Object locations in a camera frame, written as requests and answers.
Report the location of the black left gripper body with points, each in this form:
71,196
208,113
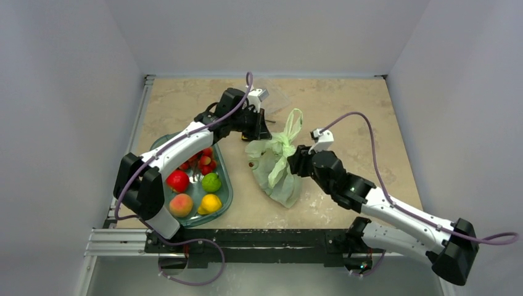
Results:
248,123

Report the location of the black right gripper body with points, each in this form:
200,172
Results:
300,161

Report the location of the green plastic bag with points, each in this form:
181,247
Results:
267,160

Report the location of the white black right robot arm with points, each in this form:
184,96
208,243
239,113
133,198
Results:
450,245

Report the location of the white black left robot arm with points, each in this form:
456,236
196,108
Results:
141,180

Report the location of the red fake lychee bunch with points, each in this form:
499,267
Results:
203,162

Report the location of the green fake guava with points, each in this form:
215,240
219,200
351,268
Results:
211,182

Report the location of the yellow fake lemon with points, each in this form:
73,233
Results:
210,203

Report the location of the red fake apple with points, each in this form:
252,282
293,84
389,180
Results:
178,181

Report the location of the orange fake peach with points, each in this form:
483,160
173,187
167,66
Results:
181,205

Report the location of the clear plastic screw box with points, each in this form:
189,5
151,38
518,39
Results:
274,100

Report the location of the teal plastic tray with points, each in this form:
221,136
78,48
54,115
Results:
196,192

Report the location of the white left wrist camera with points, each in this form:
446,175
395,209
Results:
255,97

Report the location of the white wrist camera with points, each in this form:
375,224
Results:
322,140
255,97

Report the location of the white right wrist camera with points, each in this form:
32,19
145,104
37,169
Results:
322,140

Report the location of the black aluminium base frame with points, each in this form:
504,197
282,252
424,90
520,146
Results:
263,248

